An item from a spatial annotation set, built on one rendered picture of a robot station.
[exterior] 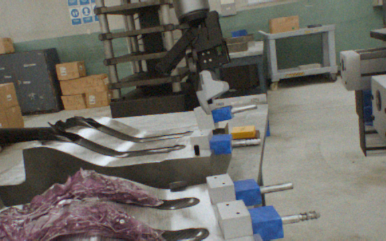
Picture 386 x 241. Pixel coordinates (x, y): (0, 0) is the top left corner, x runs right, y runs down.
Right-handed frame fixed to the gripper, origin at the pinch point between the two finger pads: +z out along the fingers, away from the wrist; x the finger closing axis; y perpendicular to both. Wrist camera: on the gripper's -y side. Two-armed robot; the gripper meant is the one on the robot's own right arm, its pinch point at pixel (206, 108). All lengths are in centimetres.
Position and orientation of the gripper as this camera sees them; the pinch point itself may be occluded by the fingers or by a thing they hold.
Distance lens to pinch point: 92.3
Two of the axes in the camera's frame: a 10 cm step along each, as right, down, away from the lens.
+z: 2.4, 9.7, 0.5
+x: 2.3, -1.0, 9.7
